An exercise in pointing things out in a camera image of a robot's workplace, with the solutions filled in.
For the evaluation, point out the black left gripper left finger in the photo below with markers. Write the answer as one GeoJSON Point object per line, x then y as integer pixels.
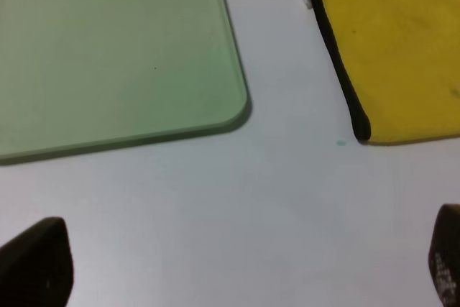
{"type": "Point", "coordinates": [37, 266]}

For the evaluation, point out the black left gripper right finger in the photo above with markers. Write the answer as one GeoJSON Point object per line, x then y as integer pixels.
{"type": "Point", "coordinates": [443, 256]}

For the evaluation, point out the yellow towel with black trim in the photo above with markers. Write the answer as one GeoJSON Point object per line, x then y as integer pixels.
{"type": "Point", "coordinates": [397, 62]}

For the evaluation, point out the light green plastic tray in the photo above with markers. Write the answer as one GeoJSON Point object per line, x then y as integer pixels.
{"type": "Point", "coordinates": [81, 76]}

